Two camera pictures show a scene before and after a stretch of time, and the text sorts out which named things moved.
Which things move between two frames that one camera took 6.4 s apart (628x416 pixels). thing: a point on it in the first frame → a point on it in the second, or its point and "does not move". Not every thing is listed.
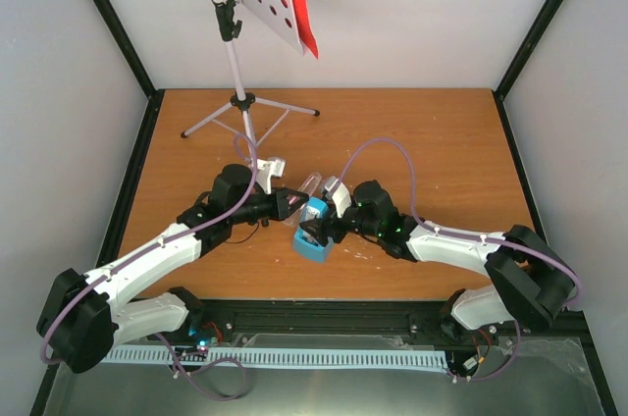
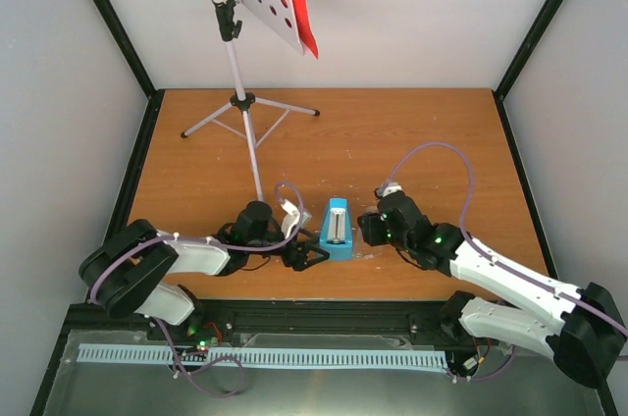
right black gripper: [323, 234] → [370, 229]
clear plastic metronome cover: [316, 208] → [363, 251]
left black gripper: [282, 203] → [298, 262]
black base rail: [424, 321] does not move
